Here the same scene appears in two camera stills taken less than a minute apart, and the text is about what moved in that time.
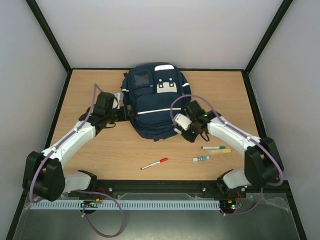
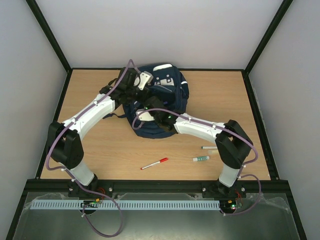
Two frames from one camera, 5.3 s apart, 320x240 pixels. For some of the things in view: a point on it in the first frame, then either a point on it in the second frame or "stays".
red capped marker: x=160 y=161 stays
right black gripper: x=186 y=135 -> x=152 y=103
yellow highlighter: x=219 y=151 stays
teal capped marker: x=206 y=147 stays
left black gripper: x=125 y=117 -> x=143 y=98
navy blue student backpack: x=155 y=92 stays
